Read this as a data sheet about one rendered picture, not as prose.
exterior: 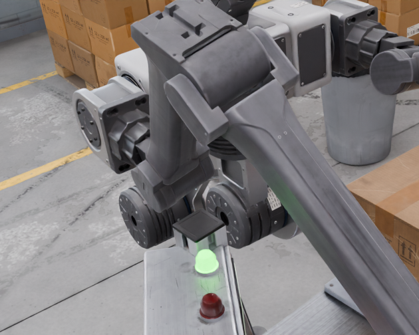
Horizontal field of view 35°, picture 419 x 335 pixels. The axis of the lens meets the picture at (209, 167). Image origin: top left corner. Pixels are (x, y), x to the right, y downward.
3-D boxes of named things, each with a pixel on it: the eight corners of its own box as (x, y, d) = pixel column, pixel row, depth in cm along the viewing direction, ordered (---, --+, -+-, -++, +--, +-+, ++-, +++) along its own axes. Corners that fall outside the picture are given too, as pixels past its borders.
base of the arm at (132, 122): (156, 153, 114) (144, 89, 107) (181, 171, 108) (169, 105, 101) (111, 172, 110) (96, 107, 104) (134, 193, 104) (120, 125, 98)
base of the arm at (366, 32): (371, 61, 134) (372, 3, 128) (402, 73, 128) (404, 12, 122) (339, 75, 131) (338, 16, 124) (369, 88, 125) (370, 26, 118)
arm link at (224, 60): (197, -47, 66) (112, 0, 63) (286, 49, 62) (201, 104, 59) (183, 147, 107) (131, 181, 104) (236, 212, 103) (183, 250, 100)
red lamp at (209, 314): (201, 324, 67) (197, 308, 66) (199, 306, 69) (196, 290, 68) (226, 320, 67) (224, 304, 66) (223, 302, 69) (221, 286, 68)
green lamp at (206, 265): (196, 278, 73) (193, 262, 72) (195, 262, 75) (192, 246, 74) (219, 274, 73) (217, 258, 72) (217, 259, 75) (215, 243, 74)
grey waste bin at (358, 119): (358, 180, 343) (358, 70, 310) (303, 149, 375) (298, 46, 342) (416, 150, 360) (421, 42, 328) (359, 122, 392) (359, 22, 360)
